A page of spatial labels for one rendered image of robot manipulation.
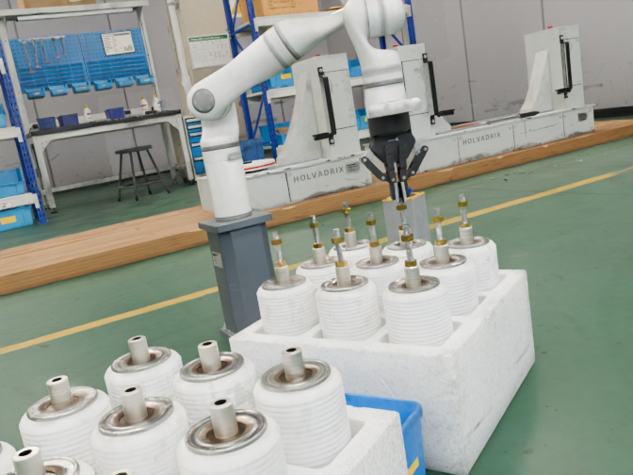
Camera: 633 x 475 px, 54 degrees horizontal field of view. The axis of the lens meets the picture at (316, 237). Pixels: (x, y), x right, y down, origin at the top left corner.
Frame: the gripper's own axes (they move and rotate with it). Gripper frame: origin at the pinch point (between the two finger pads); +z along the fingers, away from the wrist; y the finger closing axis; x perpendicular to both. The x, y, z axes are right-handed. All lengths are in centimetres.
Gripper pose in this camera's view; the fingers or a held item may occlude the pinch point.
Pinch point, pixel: (398, 191)
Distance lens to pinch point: 116.4
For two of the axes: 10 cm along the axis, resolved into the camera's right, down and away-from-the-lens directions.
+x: 1.0, 1.8, -9.8
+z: 1.7, 9.7, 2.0
